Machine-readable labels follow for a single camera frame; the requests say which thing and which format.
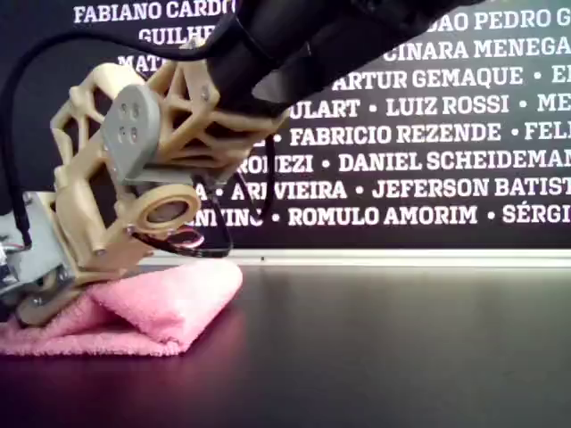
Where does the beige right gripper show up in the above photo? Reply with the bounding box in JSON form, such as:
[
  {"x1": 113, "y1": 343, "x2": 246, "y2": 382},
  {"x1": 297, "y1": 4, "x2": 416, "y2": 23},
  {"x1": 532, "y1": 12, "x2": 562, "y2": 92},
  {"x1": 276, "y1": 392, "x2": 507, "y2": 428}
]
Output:
[{"x1": 0, "y1": 169, "x2": 202, "y2": 327}]

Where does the pink terry cloth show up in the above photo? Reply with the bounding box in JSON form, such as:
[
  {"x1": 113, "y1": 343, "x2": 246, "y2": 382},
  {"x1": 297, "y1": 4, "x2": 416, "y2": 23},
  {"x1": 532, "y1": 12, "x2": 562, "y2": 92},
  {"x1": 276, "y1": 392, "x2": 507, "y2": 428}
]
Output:
[{"x1": 0, "y1": 259, "x2": 244, "y2": 358}]

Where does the aluminium table frame rail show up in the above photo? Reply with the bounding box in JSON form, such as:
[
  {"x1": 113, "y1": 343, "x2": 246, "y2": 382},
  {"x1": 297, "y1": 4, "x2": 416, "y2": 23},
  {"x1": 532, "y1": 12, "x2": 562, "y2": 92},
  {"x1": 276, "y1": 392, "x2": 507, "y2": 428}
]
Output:
[{"x1": 133, "y1": 247, "x2": 571, "y2": 270}]

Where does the black panel with white names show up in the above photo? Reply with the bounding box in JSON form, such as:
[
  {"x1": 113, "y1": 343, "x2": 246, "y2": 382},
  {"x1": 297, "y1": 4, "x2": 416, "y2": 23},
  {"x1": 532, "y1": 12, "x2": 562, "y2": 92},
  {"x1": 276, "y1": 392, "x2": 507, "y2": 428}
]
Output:
[{"x1": 0, "y1": 0, "x2": 571, "y2": 251}]

